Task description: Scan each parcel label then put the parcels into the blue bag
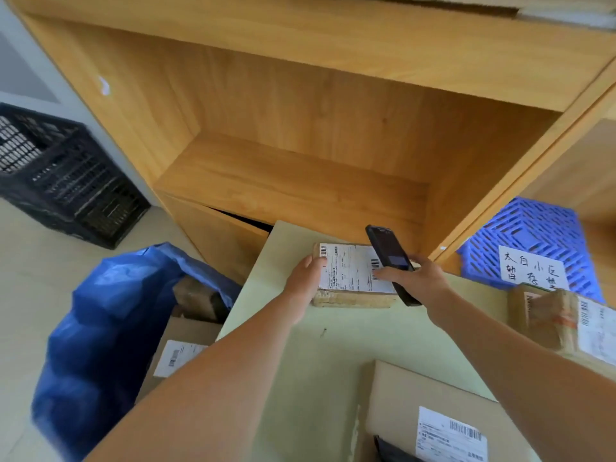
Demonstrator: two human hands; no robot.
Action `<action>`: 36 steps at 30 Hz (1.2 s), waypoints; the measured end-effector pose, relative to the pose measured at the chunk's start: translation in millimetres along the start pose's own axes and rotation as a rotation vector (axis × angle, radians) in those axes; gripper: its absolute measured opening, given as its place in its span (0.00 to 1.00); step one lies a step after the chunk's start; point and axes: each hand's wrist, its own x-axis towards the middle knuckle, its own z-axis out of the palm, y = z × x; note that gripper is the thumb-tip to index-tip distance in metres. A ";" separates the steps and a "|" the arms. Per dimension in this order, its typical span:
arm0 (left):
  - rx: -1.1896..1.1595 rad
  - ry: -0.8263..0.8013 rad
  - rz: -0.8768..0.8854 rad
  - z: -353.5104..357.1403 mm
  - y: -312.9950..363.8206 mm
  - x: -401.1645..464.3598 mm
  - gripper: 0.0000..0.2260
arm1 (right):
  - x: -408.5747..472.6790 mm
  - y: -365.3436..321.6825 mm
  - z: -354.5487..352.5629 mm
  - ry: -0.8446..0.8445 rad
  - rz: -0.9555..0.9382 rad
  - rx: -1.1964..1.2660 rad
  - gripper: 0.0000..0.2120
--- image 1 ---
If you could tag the person's right hand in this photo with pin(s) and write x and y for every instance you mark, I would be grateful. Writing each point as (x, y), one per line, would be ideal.
(419, 283)

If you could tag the person's left hand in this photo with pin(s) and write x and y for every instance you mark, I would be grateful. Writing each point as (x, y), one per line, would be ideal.
(302, 283)

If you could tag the person's left thumb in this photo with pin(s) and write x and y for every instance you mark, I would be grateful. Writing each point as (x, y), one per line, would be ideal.
(317, 262)

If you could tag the person's right thumb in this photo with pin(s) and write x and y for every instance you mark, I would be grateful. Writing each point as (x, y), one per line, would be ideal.
(390, 272)

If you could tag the black handheld barcode scanner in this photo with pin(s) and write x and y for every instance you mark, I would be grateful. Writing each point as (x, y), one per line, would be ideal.
(387, 257)

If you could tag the small labelled cardboard parcel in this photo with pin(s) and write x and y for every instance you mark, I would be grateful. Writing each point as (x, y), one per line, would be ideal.
(349, 279)

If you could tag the person's left forearm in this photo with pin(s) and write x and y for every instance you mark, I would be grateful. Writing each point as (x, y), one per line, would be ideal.
(211, 384)

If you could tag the person's right forearm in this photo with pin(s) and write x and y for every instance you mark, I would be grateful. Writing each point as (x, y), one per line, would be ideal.
(524, 380)

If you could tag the dark brown cardboard box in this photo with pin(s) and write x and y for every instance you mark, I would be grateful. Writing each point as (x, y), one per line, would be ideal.
(197, 298)

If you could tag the large flat cardboard parcel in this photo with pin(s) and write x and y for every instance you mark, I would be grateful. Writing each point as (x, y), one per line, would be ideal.
(409, 408)

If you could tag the white handwritten paper sign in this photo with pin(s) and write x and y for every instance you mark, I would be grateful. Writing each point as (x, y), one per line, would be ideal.
(532, 269)

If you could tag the wooden shelf cabinet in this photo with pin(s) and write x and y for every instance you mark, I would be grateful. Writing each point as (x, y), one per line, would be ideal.
(337, 115)

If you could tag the blue plastic crate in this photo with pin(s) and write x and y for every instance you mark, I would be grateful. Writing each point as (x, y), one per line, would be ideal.
(534, 230)

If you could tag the labelled cardboard box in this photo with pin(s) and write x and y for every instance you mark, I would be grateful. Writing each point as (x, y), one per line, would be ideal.
(175, 351)

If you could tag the taped brown cardboard parcel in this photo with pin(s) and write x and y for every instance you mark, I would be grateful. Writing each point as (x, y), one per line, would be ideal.
(563, 322)

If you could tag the blue plastic bag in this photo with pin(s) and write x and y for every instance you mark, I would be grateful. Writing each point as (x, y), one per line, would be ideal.
(106, 331)

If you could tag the black plastic crate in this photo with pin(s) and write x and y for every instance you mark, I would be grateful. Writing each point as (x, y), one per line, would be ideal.
(62, 173)

